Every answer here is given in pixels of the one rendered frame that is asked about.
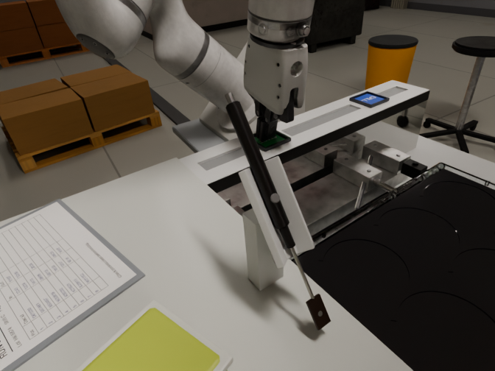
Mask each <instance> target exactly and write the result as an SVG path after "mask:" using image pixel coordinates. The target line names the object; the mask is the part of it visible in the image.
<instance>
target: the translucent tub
mask: <svg viewBox="0 0 495 371"><path fill-rule="evenodd" d="M232 363H233V357H232V356H231V355H229V354H228V353H226V352H225V351H224V350H223V349H221V348H220V347H218V346H217V345H215V344H214V343H213V342H212V341H210V340H209V339H207V338H206V337H204V335H202V334H201V333H199V332H198V331H196V330H195V329H194V328H193V327H191V326H190V325H188V324H187V323H185V322H184V321H183V320H182V319H180V318H179V317H177V316H176V315H174V314H173V313H172V312H171V311H169V310H168V309H166V308H165V307H163V306H162V305H161V304H160V303H158V302H157V301H155V300H152V301H151V302H150V303H149V304H148V305H147V306H145V307H144V308H143V309H142V310H141V311H140V312H139V313H137V315H135V316H134V318H132V319H131V320H130V321H129V322H128V323H127V324H126V325H125V326H124V327H122V328H121V329H120V330H119V331H118V332H117V333H115V334H114V335H113V336H112V337H111V338H110V339H109V340H107V341H106V343H104V344H103V346H101V347H100V348H99V349H98V350H97V351H96V352H95V353H94V354H92V355H91V356H90V357H89V358H88V359H87V360H86V361H84V362H83V363H82V364H81V365H80V366H79V367H78V368H77V369H76V370H75V371H228V368H229V367H230V366H231V364H232Z"/></svg>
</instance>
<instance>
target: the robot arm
mask: <svg viewBox="0 0 495 371"><path fill-rule="evenodd" d="M55 2H56V4H57V6H58V8H59V10H60V13H61V15H62V16H63V18H64V20H65V22H66V23H67V25H68V27H69V29H70V30H71V32H72V33H73V34H74V36H75V37H76V39H78V41H79V42H81V44H82V45H83V46H84V47H86V48H87V49H88V50H89V51H91V52H93V53H94V54H95V55H98V56H100V57H104V58H105V59H112V60H115V59H119V58H123V57H124V56H126V55H128V54H129V53H130V52H131V51H132V50H133V48H134V47H135V45H136V44H137V42H138V39H139V38H140V36H141V34H142V31H143V29H144V27H145V24H146V22H147V19H148V18H149V17H150V23H151V27H152V39H153V50H154V55H155V60H156V62H157V63H158V65H159V66H160V67H162V68H163V69H164V70H165V71H167V72H168V73H170V74H171V75H172V76H174V77H175V78H177V79H178V80H180V81H181V82H182V83H184V84H185V85H187V86H188V87H190V88H191V89H192V90H194V91H195V92H197V93H198V94H199V95H201V96H203V97H204V98H205V99H207V100H208V101H210V102H211V103H212V104H214V105H216V106H217V109H216V115H217V121H218V122H219V124H220V125H221V126H222V127H224V128H225V129H227V130H235V129H234V126H233V125H232V123H231V120H230V117H229V115H228V112H227V110H226V105H228V102H227V100H226V98H225V95H226V94H227V93H230V92H232V94H233V96H234V99H235V101H238V102H240V104H241V106H242V109H243V110H244V113H245V116H246V118H247V121H248V123H249V124H250V123H252V122H253V121H254V120H256V118H257V117H258V118H257V123H256V137H257V138H259V140H260V141H261V142H262V141H266V140H268V139H271V138H274V137H275V135H276V130H277V124H278V120H280V121H282V122H284V123H289V122H291V121H294V107H296V108H301V107H302V106H303V101H304V96H305V91H306V80H307V71H308V46H307V44H306V43H304V39H305V37H306V36H308V34H309V32H310V24H311V20H312V13H313V8H314V4H315V0H248V13H247V30H248V31H249V32H250V34H249V37H248V40H247V48H246V53H245V64H244V65H243V64H242V63H240V62H239V61H238V60H237V59H236V58H235V57H234V56H233V55H232V54H231V53H229V52H228V51H227V50H226V49H225V48H224V47H222V46H221V45H220V44H219V43H218V42H217V41H215V39H213V38H212V37H211V36H210V35H209V34H208V33H207V32H206V31H205V30H203V29H202V28H201V27H200V26H199V25H198V24H196V23H195V22H194V21H193V20H192V18H191V17H190V16H189V14H188V13H187V11H186V9H185V7H184V5H183V2H182V0H55Z"/></svg>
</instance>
